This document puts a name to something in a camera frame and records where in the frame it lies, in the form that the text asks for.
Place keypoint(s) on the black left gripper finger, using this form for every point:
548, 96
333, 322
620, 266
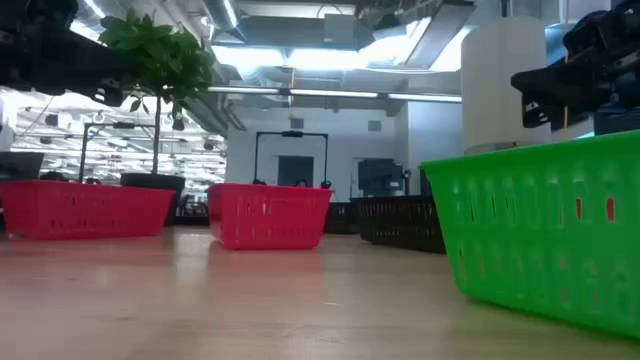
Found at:
110, 94
102, 62

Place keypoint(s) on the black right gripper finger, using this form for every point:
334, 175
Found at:
555, 82
550, 111

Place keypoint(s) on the green plastic basket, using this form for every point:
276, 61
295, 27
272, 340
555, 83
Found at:
540, 235

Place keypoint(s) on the black plastic basket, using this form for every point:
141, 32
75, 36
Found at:
341, 217
400, 225

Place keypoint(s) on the green leafy artificial plant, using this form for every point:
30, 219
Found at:
160, 55

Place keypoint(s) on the black computer monitor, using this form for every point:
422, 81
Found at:
20, 166

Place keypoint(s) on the black equipment cabinet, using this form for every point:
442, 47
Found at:
380, 175

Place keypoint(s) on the dark grey door panel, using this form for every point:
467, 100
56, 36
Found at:
295, 171

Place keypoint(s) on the long ceiling light tube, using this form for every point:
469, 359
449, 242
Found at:
330, 93

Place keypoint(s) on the black gantry frame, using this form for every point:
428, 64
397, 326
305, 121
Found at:
83, 150
292, 134

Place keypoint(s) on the silver ceiling duct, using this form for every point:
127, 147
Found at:
222, 15

